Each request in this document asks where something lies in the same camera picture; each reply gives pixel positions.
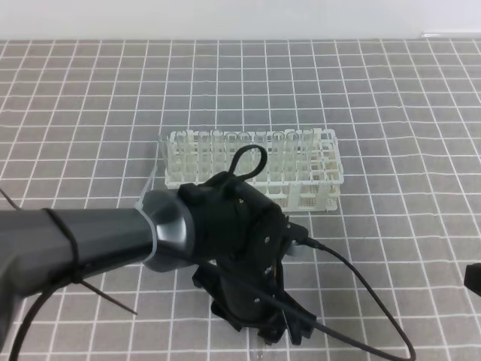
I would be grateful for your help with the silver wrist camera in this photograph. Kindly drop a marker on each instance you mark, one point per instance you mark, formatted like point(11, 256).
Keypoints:
point(297, 240)

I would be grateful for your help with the grey checkered tablecloth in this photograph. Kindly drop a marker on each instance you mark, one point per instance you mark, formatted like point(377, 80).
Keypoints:
point(79, 126)

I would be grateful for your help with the clear test tube in rack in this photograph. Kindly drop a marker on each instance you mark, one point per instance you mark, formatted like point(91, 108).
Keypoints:
point(217, 150)
point(291, 145)
point(261, 139)
point(306, 150)
point(277, 145)
point(244, 163)
point(185, 156)
point(162, 154)

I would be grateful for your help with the clear glass test tube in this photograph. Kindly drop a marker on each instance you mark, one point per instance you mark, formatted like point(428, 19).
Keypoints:
point(258, 350)

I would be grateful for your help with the black object at right edge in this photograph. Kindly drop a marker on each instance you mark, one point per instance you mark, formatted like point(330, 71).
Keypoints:
point(472, 278)

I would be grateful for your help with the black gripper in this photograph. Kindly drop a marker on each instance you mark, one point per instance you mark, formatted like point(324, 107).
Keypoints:
point(243, 231)

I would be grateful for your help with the white plastic test tube rack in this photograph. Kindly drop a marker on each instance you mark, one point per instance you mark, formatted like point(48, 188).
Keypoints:
point(320, 193)

